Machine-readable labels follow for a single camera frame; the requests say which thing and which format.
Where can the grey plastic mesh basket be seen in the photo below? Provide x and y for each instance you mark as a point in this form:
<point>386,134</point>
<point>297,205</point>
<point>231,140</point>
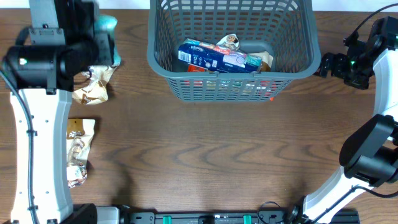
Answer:
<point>286,29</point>

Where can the blue Kleenex tissue pack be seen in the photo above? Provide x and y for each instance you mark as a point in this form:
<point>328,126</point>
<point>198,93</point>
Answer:
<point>217,58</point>

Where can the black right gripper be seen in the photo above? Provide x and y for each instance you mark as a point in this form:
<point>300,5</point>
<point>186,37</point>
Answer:
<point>339,60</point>

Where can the teal flushable wipes pack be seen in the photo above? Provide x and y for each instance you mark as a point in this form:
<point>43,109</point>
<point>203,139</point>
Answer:
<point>109,25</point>

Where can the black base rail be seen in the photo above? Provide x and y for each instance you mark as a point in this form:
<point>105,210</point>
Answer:
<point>276,216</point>

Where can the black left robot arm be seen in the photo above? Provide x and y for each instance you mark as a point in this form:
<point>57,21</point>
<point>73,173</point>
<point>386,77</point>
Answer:
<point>63,40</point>

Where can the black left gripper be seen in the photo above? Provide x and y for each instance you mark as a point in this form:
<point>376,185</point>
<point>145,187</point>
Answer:
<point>94,40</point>

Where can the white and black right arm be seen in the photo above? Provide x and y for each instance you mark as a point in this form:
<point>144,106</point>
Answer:
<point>365,163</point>

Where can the cream cookie snack bag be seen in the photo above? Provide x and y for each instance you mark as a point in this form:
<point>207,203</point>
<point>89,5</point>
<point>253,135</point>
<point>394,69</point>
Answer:
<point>231,42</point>

